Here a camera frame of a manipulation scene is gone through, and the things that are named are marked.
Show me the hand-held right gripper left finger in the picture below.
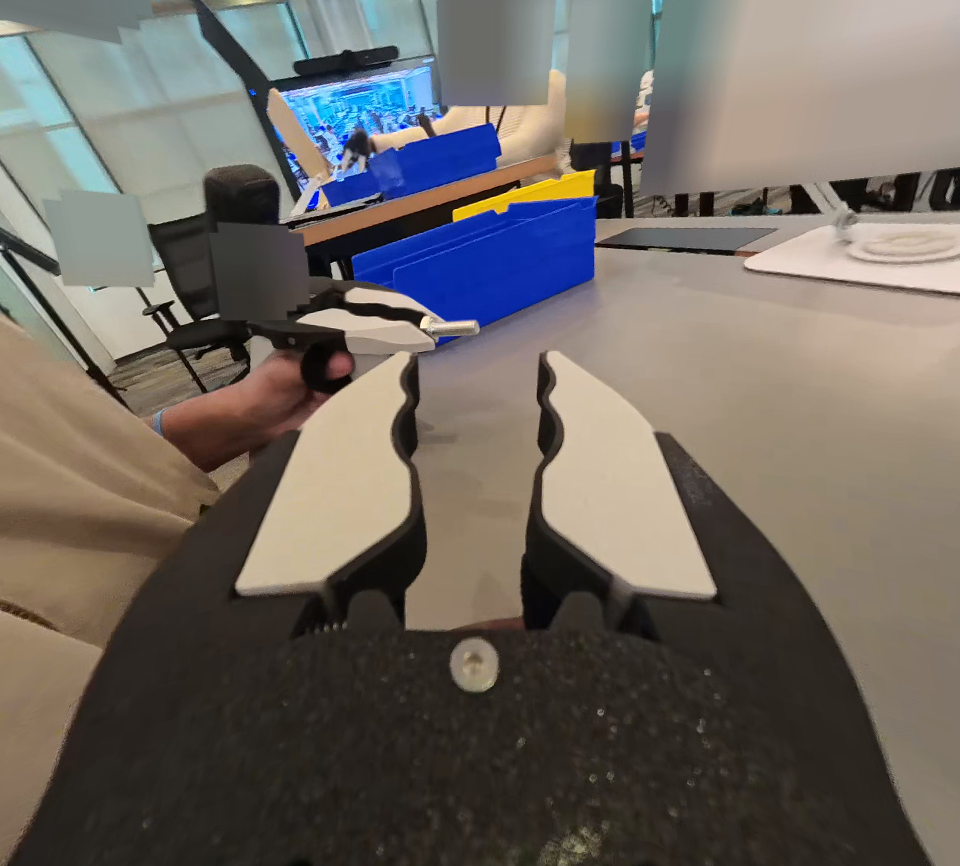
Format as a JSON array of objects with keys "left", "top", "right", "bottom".
[{"left": 234, "top": 350, "right": 429, "bottom": 631}]

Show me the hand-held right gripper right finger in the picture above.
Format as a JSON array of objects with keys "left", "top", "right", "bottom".
[{"left": 523, "top": 350, "right": 718, "bottom": 633}]

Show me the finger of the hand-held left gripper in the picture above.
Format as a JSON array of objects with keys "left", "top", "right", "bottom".
[
  {"left": 318, "top": 288, "right": 427, "bottom": 320},
  {"left": 296, "top": 307, "right": 438, "bottom": 357}
]

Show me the silver hex bolt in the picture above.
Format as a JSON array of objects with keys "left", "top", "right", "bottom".
[{"left": 420, "top": 316, "right": 481, "bottom": 344}]

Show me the blue divided plastic bin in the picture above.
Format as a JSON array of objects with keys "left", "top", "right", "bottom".
[{"left": 351, "top": 194, "right": 599, "bottom": 350}]

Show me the person's left hand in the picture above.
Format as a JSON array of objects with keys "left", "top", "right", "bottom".
[{"left": 168, "top": 347, "right": 357, "bottom": 473}]

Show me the wooden document stand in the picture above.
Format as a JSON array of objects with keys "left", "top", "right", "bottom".
[{"left": 266, "top": 88, "right": 335, "bottom": 188}]

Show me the flat screen monitor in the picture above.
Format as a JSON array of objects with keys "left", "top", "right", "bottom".
[{"left": 270, "top": 54, "right": 444, "bottom": 166}]

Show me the black video bar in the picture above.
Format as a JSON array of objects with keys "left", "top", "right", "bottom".
[{"left": 292, "top": 46, "right": 400, "bottom": 77}]

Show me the yellow plastic bin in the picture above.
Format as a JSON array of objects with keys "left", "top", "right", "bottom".
[{"left": 452, "top": 170, "right": 597, "bottom": 224}]

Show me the black desk mat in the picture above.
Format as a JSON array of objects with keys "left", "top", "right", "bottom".
[{"left": 596, "top": 227, "right": 779, "bottom": 254}]

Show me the instruction board on white stand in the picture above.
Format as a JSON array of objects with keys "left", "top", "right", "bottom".
[{"left": 744, "top": 202, "right": 960, "bottom": 296}]

